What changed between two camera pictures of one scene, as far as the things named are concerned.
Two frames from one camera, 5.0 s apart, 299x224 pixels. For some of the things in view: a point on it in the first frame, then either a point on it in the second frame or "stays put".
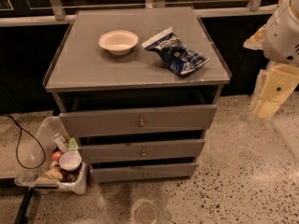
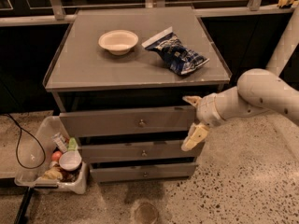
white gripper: [282, 37] → [206, 110]
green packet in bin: [72, 146] stays put
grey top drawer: [138, 120] stays put
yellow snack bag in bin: [52, 174] stays put
